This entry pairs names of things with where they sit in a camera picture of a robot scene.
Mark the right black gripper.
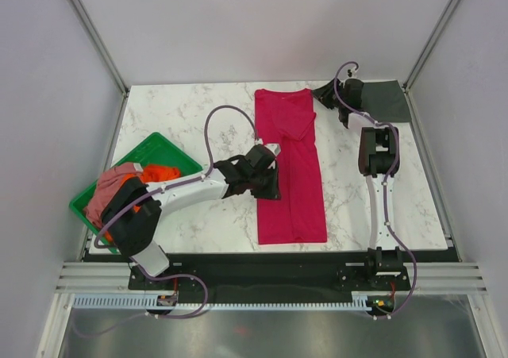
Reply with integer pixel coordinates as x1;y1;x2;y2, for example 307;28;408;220
310;78;345;110

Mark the magenta t-shirt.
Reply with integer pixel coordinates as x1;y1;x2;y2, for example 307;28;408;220
255;89;327;244

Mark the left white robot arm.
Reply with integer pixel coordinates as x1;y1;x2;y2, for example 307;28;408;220
102;144;281;289

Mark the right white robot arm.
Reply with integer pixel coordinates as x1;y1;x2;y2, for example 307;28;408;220
312;78;400;250

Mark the dark grey folded cloth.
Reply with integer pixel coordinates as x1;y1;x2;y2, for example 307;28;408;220
361;80;411;123

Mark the green plastic tray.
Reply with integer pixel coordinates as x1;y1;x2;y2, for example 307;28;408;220
69;132;202;235

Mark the orange t-shirt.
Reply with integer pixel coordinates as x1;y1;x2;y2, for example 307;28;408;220
105;164;183;244

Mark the dusty pink t-shirt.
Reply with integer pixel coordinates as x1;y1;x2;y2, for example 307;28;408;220
84;162;143;229

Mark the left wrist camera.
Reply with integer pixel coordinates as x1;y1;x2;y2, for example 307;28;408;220
263;143;281;160

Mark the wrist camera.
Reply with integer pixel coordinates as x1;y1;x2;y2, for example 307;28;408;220
263;143;281;160
347;65;359;79

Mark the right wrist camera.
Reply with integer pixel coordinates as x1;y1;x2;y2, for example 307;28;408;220
347;65;359;79

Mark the right aluminium frame post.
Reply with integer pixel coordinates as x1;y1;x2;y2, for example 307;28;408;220
402;0;463;94

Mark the aluminium frame post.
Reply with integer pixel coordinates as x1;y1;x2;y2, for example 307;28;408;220
68;0;129;97
402;0;463;94

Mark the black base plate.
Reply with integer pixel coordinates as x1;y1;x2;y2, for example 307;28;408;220
81;249;412;306

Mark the aluminium rail profile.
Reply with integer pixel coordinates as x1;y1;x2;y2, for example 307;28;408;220
56;262;130;294

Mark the white slotted cable duct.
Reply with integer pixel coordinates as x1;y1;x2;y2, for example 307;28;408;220
72;293;371;311

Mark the left aluminium frame post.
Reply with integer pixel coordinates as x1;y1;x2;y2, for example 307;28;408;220
68;0;129;97

